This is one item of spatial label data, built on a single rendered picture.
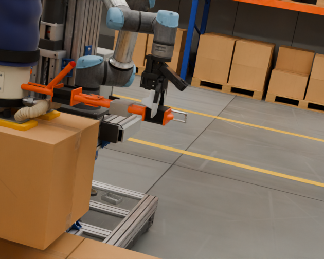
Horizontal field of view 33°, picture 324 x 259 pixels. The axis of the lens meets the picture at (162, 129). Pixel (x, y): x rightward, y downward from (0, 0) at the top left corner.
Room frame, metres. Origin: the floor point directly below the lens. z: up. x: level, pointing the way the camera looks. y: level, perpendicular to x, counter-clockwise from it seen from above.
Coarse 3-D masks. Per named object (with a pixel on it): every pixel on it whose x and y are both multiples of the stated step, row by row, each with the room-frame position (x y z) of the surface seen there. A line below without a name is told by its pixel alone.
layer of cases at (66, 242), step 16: (0, 240) 1.96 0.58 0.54; (64, 240) 2.04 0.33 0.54; (80, 240) 2.06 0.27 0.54; (96, 240) 2.09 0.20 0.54; (0, 256) 1.84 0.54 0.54; (16, 256) 1.86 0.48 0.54; (32, 256) 1.88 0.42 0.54; (48, 256) 1.89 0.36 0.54; (64, 256) 1.91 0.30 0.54; (80, 256) 1.93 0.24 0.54; (96, 256) 1.95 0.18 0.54; (112, 256) 1.97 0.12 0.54; (128, 256) 1.99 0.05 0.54; (144, 256) 2.02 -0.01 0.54
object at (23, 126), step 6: (0, 114) 1.89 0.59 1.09; (6, 114) 1.86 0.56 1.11; (0, 120) 1.83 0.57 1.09; (6, 120) 1.83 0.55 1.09; (12, 120) 1.84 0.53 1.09; (30, 120) 1.89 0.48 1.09; (6, 126) 1.82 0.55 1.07; (12, 126) 1.81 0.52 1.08; (18, 126) 1.81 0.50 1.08; (24, 126) 1.80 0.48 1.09; (30, 126) 1.84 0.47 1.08
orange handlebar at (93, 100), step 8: (24, 88) 1.93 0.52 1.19; (32, 88) 1.92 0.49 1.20; (40, 88) 1.92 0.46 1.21; (80, 96) 1.89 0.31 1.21; (88, 96) 1.89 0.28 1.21; (96, 96) 1.91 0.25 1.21; (88, 104) 1.87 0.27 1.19; (96, 104) 1.87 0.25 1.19; (104, 104) 1.86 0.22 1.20; (128, 112) 1.84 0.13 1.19; (136, 112) 1.83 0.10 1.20; (168, 120) 1.81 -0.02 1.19
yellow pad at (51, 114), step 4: (12, 108) 2.02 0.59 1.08; (48, 112) 2.03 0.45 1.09; (52, 112) 2.05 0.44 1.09; (56, 112) 2.06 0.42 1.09; (60, 112) 2.08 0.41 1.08; (40, 116) 1.99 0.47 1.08; (44, 116) 1.99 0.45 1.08; (48, 116) 1.99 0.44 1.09; (52, 116) 2.01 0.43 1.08; (56, 116) 2.04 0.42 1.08
